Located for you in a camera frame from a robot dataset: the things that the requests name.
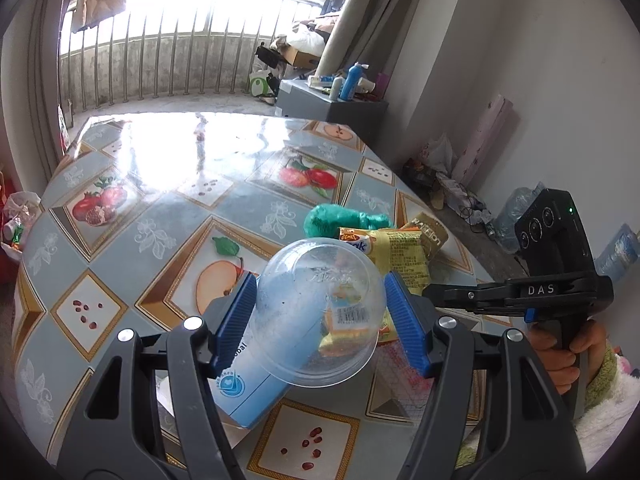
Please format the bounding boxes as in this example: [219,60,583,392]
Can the crumpled white plastic bag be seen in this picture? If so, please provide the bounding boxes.
[420,132,453,176]

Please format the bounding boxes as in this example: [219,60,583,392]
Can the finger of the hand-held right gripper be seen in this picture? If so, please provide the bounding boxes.
[427,282,507,316]

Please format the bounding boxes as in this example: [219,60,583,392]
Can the clear bag of wrappers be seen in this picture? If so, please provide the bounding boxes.
[2,191,43,261]

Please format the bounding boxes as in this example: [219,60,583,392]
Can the grey cabinet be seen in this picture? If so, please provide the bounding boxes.
[276,79,390,136]

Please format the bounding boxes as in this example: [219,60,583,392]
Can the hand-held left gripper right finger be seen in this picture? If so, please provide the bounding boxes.
[384,271,589,480]

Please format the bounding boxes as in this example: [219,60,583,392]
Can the white paper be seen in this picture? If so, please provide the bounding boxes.
[152,367,253,453]

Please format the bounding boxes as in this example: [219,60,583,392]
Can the clear printed plastic bag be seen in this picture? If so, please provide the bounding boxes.
[370,345,436,411]

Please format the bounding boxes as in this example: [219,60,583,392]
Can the person's right hand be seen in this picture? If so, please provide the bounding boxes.
[527,319,608,396]

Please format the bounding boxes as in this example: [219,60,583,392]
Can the person's right forearm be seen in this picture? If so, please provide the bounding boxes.
[570,345,640,471]

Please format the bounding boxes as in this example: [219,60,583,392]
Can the fruit print tablecloth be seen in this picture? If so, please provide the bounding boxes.
[11,112,506,480]

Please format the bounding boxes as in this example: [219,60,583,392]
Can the white green bag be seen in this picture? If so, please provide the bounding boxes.
[249,71,281,98]

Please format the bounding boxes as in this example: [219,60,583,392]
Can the large clear water bottle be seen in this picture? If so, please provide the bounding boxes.
[492,182,548,253]
[595,225,640,278]

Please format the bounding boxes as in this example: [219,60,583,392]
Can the green plastic bag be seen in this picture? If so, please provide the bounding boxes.
[303,203,393,238]

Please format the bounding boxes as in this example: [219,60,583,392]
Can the yellow snack packet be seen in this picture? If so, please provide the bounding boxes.
[372,227,436,296]

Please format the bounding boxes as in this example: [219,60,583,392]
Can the balcony railing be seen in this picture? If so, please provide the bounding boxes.
[59,0,326,116]

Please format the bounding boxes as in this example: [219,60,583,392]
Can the pink rolled mat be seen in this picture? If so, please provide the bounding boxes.
[452,92,515,191]

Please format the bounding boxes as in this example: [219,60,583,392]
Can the blue white carton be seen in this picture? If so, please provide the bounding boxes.
[207,280,326,431]

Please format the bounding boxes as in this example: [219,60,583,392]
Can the blue bottle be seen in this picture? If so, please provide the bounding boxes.
[340,62,368,102]

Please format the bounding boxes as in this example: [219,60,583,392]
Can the beige curtain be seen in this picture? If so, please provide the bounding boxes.
[27,0,76,176]
[317,0,476,106]

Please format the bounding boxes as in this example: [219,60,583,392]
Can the brown cardboard box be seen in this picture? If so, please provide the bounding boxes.
[277,42,323,68]

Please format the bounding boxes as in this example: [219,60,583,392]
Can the black cable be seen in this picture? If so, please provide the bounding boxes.
[450,180,496,233]

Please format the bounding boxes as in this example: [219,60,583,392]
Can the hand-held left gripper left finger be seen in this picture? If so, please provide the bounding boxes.
[55,271,259,480]

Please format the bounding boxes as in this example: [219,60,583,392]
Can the clear plastic bowl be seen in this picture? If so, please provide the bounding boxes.
[255,237,388,388]

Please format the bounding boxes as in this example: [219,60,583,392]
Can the gold packet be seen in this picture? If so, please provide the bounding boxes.
[400,212,449,263]

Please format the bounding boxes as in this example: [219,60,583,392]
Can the orange snack packet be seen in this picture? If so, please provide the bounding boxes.
[319,226,401,359]

